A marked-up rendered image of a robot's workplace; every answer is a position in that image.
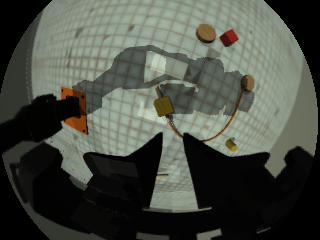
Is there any short olive-yellow cylinder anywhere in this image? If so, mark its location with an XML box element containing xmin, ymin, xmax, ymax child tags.
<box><xmin>225</xmin><ymin>139</ymin><xmax>237</xmax><ymax>152</ymax></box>

